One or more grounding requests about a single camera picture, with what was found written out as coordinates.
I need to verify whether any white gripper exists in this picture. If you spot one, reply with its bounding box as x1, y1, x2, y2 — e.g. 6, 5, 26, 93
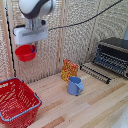
12, 25, 49, 54

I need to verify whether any red bowl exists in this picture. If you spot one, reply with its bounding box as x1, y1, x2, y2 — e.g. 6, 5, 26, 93
14, 44, 38, 63

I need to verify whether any red plastic shopping basket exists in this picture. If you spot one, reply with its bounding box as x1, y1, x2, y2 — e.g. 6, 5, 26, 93
0, 76, 43, 128

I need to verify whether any orange yellow snack bag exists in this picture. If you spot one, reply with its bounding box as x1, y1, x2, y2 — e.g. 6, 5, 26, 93
60, 59, 80, 83

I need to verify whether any wooden folding screen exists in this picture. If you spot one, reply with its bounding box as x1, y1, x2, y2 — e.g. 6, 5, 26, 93
0, 0, 128, 84

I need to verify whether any blue pitcher mug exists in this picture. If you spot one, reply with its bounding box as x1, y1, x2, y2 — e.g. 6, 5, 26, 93
67, 76, 84, 97

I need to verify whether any black oven rack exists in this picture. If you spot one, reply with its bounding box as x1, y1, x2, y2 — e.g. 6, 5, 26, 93
79, 63, 112, 85

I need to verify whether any black toaster oven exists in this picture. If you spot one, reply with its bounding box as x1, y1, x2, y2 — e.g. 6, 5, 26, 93
92, 37, 128, 79

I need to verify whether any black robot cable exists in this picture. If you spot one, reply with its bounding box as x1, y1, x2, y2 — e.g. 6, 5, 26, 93
48, 0, 124, 32

